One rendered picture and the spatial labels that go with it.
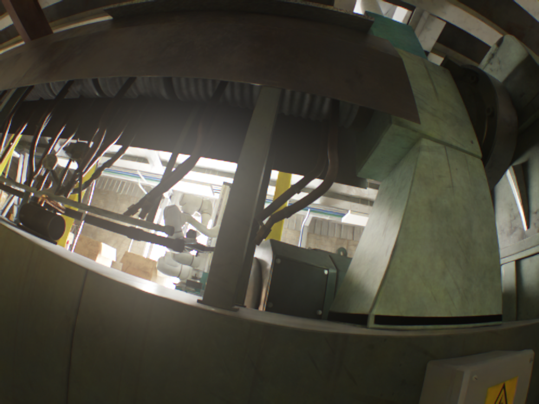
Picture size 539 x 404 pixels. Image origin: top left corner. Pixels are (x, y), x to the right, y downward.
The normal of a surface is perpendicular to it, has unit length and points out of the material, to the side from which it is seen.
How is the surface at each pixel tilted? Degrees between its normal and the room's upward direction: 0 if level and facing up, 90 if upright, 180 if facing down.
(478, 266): 90
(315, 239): 90
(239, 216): 90
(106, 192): 90
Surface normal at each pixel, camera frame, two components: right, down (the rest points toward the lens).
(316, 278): 0.38, -0.30
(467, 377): -0.66, -0.41
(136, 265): 0.00, -0.62
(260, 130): 0.05, -0.39
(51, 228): 0.98, 0.19
